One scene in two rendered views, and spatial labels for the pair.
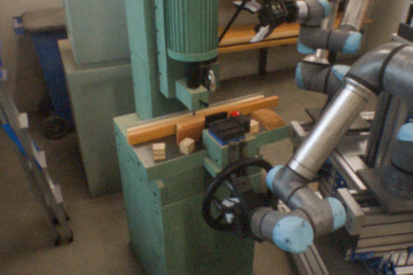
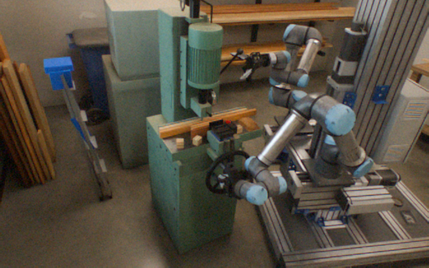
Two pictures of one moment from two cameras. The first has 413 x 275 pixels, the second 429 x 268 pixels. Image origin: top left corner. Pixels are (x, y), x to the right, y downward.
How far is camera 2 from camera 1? 0.41 m
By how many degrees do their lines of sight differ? 4
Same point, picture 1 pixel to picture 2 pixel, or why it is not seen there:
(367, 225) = (304, 193)
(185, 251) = (192, 205)
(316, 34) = (281, 73)
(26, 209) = (77, 175)
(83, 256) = (120, 208)
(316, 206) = (270, 180)
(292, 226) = (256, 191)
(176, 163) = (190, 151)
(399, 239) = (323, 202)
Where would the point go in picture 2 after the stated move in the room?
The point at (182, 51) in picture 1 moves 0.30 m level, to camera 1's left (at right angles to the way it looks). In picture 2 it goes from (197, 83) to (140, 80)
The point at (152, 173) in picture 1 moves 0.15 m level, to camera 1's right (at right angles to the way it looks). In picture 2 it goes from (175, 156) to (203, 157)
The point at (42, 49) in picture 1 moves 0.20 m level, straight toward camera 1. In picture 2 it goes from (88, 60) to (90, 67)
